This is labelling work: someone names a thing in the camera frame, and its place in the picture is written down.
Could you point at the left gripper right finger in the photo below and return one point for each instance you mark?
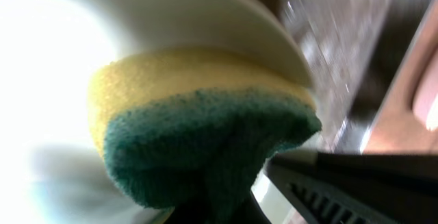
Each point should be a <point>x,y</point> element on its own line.
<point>353,188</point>

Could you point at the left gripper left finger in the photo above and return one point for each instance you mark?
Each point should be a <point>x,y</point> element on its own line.
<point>202,212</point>

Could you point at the green yellow sponge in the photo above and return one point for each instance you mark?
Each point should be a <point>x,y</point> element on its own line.
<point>181,124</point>

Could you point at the white plate top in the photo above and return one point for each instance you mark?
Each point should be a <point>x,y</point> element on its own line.
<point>51,171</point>

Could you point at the white plate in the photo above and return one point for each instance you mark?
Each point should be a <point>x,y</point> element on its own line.
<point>425,100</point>
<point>51,171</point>

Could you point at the brown plastic serving tray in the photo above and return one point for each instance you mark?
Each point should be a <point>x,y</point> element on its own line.
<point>354,49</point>

